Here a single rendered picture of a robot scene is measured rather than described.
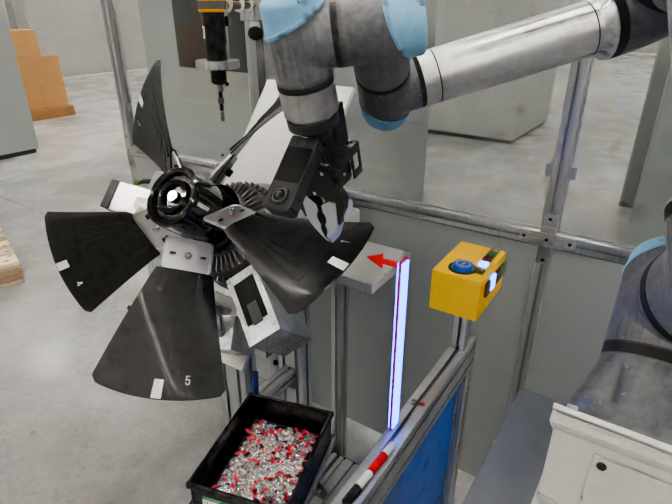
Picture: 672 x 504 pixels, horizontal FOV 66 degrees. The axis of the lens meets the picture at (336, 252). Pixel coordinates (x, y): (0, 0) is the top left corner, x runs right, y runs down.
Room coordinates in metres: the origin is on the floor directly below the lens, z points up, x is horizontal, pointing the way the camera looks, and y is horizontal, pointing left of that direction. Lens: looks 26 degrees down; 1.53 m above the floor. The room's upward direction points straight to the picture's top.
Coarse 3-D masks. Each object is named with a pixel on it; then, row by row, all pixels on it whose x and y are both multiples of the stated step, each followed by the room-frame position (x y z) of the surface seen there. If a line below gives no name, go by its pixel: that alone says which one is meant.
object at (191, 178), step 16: (160, 176) 0.92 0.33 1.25; (176, 176) 0.92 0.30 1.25; (192, 176) 0.89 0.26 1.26; (160, 192) 0.90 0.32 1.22; (192, 192) 0.87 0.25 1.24; (208, 192) 0.89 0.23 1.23; (224, 192) 0.98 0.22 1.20; (160, 208) 0.88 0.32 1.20; (176, 208) 0.86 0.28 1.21; (192, 208) 0.85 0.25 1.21; (160, 224) 0.85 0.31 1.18; (176, 224) 0.84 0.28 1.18; (192, 224) 0.86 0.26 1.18; (208, 240) 0.92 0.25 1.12; (224, 240) 0.90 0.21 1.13
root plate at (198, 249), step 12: (168, 240) 0.87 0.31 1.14; (180, 240) 0.88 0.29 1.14; (192, 240) 0.88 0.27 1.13; (168, 252) 0.85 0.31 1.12; (180, 252) 0.86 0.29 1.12; (192, 252) 0.87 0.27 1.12; (204, 252) 0.88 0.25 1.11; (168, 264) 0.84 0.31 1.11; (180, 264) 0.85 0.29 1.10; (192, 264) 0.86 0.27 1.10; (204, 264) 0.86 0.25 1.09
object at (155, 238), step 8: (144, 208) 0.94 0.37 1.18; (136, 216) 0.94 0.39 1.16; (144, 216) 0.94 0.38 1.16; (144, 224) 0.94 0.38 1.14; (152, 224) 0.94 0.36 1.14; (144, 232) 0.94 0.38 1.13; (152, 232) 0.94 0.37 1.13; (160, 232) 0.94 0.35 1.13; (168, 232) 0.94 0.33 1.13; (152, 240) 0.94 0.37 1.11; (160, 240) 0.94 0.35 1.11; (160, 248) 0.94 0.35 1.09
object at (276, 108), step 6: (276, 102) 0.98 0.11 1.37; (270, 108) 0.98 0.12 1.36; (276, 108) 0.95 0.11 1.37; (264, 114) 0.98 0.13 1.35; (270, 114) 0.94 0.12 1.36; (276, 114) 0.92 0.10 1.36; (258, 120) 0.97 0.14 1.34; (264, 120) 0.93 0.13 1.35; (258, 126) 0.93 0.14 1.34; (252, 132) 0.92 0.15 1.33; (246, 138) 0.92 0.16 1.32; (234, 144) 0.94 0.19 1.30; (240, 144) 0.92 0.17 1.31; (234, 150) 0.92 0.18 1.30; (240, 150) 1.02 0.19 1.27
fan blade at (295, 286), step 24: (264, 216) 0.87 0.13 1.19; (240, 240) 0.79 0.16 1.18; (264, 240) 0.79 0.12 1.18; (288, 240) 0.79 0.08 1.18; (312, 240) 0.79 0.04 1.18; (336, 240) 0.79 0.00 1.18; (360, 240) 0.78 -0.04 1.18; (264, 264) 0.74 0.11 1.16; (288, 264) 0.73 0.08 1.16; (312, 264) 0.73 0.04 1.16; (288, 288) 0.69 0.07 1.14; (312, 288) 0.69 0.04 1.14; (288, 312) 0.66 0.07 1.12
